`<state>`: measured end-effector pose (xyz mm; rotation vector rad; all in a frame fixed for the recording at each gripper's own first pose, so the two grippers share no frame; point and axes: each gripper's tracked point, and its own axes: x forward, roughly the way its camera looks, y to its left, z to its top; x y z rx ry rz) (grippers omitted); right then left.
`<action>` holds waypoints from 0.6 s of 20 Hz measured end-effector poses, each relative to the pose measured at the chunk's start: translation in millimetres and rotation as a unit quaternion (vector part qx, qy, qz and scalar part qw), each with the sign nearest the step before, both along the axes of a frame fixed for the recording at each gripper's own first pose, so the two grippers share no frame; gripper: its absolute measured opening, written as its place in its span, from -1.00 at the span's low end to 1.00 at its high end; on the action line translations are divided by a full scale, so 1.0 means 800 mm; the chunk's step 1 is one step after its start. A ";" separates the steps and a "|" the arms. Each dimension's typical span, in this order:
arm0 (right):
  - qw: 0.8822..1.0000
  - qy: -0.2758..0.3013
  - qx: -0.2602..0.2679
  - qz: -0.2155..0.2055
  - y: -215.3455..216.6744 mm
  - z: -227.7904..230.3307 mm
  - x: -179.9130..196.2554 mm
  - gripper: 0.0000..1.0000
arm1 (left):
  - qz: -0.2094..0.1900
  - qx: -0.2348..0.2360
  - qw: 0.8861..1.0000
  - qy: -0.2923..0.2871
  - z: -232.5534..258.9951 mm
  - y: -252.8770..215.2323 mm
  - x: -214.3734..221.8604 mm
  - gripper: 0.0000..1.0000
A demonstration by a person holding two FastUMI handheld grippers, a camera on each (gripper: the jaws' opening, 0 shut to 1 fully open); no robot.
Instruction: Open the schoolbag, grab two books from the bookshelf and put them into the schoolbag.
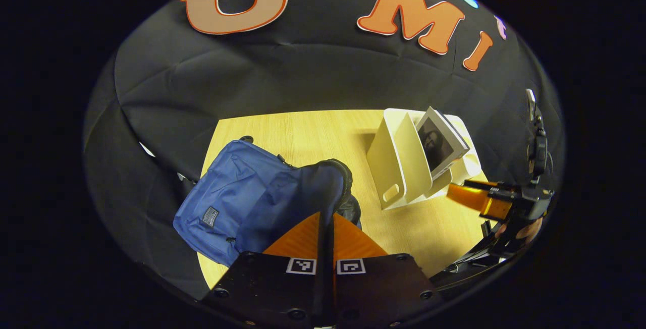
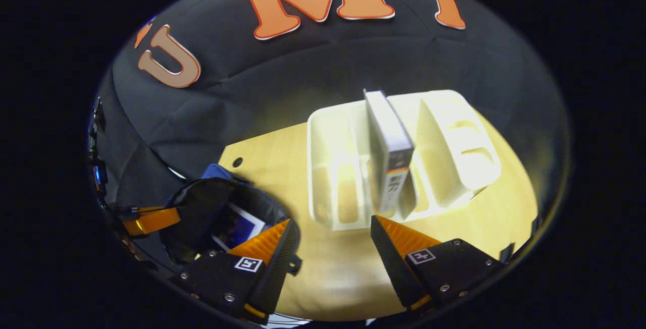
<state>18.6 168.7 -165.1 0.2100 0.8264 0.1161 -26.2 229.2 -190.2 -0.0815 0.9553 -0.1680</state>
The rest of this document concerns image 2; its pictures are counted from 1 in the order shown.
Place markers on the black device with blue light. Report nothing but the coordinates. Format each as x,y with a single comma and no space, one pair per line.
99,177

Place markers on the blue schoolbag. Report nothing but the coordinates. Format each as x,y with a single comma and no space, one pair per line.
202,203

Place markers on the grey dark spine book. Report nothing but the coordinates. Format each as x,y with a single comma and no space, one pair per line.
388,132

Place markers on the white bookshelf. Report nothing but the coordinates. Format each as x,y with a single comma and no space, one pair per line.
454,157

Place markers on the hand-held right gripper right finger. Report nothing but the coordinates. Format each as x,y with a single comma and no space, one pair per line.
388,263

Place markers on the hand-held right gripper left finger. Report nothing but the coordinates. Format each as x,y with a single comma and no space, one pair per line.
275,273

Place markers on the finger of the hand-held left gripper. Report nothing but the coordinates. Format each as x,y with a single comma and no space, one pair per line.
151,220

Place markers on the blue picture cover book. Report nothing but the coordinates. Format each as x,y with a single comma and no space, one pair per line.
237,228

